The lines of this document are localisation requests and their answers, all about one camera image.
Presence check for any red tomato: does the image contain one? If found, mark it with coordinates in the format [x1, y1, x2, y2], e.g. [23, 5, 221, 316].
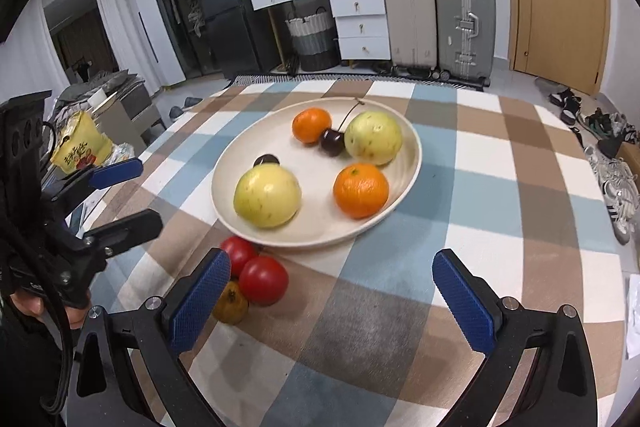
[220, 236, 260, 278]
[238, 256, 290, 307]

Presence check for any beige suitcase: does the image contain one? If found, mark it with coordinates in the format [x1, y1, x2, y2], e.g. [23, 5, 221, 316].
[378, 0, 438, 78]

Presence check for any brown longan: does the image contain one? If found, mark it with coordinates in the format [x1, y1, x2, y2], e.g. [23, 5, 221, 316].
[212, 281, 249, 326]

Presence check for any white drawer cabinet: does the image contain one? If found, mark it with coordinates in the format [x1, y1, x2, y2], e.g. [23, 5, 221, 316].
[329, 0, 392, 62]

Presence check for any striped rug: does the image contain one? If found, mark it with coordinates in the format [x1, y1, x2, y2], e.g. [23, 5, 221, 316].
[232, 73, 481, 90]

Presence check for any cream round plate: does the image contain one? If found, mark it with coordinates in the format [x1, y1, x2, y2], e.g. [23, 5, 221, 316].
[210, 97, 422, 252]

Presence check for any yellow green round fruit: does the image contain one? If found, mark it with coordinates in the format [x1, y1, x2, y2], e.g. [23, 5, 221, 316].
[233, 163, 303, 229]
[344, 110, 404, 166]

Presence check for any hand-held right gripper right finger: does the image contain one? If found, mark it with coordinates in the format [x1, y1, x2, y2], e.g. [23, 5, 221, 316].
[432, 249, 599, 427]

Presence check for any pile of shoes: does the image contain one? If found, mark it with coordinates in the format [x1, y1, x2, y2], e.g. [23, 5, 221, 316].
[547, 87, 640, 245]

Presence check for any grey nightstand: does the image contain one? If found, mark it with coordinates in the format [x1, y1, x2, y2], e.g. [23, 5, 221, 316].
[97, 82, 166, 148]

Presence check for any white plastic bag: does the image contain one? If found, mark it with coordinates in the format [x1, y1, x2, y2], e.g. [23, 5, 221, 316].
[625, 274, 640, 360]

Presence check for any white curtain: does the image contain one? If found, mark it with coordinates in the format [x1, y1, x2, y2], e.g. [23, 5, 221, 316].
[0, 0, 161, 108]

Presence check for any checkered tablecloth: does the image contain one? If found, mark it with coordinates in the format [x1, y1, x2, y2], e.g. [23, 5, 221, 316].
[65, 77, 628, 427]

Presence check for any woven laundry basket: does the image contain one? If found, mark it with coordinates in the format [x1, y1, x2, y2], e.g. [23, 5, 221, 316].
[285, 6, 341, 72]

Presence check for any orange mandarin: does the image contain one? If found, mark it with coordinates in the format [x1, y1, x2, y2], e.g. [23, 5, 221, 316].
[292, 107, 333, 144]
[333, 163, 390, 220]

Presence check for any yellow plastic bag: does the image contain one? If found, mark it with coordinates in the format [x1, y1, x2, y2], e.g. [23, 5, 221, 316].
[50, 109, 115, 172]

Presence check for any brown cardboard box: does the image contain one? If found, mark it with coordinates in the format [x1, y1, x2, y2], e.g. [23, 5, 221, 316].
[620, 142, 640, 172]

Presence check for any black cable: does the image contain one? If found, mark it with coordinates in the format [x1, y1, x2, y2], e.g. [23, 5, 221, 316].
[0, 217, 76, 415]

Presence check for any grey doormat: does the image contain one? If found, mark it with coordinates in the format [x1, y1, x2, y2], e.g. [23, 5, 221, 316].
[535, 77, 571, 95]

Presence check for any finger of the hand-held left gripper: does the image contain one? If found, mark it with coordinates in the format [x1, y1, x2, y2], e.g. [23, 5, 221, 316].
[80, 209, 163, 260]
[50, 158, 143, 215]

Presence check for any person's left forearm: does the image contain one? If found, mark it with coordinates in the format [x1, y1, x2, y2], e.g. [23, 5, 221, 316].
[0, 307, 66, 427]

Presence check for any person's left hand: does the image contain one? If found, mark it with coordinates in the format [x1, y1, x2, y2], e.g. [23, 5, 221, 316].
[10, 292, 92, 327]

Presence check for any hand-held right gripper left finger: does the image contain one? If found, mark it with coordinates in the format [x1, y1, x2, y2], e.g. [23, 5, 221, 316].
[65, 248, 232, 427]

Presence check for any silver suitcase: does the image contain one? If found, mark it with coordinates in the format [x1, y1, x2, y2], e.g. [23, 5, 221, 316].
[434, 0, 497, 88]

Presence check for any grey blanket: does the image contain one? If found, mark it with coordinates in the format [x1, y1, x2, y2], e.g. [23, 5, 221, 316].
[55, 69, 146, 108]

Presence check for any white wardrobe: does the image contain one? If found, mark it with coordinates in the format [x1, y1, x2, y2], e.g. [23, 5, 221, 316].
[127, 0, 186, 88]

